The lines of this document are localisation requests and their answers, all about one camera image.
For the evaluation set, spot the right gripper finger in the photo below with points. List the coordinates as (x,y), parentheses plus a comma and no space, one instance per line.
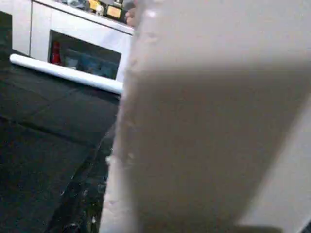
(90,199)

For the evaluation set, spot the white plastic table leg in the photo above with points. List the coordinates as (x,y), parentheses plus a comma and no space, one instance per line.
(68,72)

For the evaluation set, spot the small red figure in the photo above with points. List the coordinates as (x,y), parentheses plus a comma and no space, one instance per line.
(56,54)

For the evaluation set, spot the white plastic table top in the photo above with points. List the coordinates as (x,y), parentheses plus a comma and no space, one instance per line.
(206,121)

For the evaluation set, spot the white cabinet with glass doors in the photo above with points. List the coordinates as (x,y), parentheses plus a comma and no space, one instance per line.
(85,26)

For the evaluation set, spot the gold framed plaque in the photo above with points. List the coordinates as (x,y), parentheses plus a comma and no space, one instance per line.
(113,11)

